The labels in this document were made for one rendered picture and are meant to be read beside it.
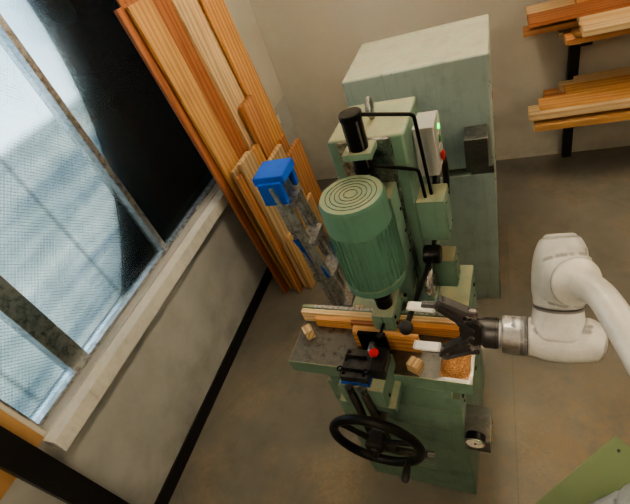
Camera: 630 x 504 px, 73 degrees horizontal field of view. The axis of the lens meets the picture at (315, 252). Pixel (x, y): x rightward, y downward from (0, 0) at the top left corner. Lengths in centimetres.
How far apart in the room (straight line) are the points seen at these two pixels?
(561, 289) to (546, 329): 11
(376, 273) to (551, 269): 41
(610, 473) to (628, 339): 67
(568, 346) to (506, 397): 129
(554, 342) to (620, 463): 53
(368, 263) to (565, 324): 46
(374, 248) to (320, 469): 146
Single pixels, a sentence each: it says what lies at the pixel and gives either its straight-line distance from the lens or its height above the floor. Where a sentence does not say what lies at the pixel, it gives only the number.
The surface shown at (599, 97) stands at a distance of 316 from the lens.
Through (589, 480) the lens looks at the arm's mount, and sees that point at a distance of 149.
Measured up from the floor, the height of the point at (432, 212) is 126.
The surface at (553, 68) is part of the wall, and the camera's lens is 350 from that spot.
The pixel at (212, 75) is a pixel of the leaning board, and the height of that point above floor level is 144.
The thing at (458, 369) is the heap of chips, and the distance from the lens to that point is 135.
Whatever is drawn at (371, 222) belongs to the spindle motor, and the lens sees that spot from 104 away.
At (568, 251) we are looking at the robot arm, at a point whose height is 135.
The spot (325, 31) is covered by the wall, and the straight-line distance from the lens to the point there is 348.
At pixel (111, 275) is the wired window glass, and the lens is 222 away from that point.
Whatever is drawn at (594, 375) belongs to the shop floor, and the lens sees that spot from 246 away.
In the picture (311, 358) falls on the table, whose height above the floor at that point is 90.
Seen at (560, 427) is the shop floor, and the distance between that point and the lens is 230.
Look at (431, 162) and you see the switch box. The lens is 131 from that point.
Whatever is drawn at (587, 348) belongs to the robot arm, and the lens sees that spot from 109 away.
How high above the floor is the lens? 206
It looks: 39 degrees down
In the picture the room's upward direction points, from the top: 23 degrees counter-clockwise
